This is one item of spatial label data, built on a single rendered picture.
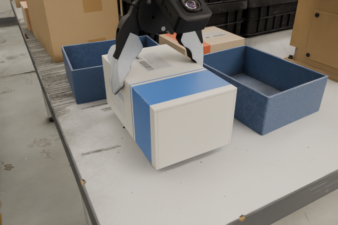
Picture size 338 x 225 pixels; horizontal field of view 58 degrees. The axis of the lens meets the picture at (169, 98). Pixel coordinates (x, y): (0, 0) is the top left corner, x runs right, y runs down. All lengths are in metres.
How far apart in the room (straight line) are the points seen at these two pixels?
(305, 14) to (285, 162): 0.41
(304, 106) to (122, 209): 0.35
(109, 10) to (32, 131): 1.20
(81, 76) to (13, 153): 1.22
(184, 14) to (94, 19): 0.49
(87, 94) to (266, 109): 0.32
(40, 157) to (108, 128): 1.17
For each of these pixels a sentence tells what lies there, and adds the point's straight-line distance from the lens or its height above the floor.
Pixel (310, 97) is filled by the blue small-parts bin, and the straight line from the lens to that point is 0.57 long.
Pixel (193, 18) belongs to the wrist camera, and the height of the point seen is 0.90.
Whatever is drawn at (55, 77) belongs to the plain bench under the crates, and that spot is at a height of 0.70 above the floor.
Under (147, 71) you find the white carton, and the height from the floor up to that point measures 0.81.
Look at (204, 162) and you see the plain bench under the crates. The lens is 0.44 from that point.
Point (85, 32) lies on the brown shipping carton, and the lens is 0.81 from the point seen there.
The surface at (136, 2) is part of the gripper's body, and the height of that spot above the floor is 0.91.
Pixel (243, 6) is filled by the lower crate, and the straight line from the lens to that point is 0.92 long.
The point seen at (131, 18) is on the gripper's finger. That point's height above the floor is 0.89.
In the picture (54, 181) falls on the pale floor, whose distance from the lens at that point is 1.51.
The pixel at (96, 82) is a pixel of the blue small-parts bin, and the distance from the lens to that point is 0.59.
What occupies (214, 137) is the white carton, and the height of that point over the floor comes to 0.74.
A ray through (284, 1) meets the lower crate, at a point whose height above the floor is 0.80.
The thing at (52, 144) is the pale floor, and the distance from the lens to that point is 1.74.
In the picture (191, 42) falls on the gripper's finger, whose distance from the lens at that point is 0.46.
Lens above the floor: 0.99
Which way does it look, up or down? 29 degrees down
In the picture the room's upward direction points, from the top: straight up
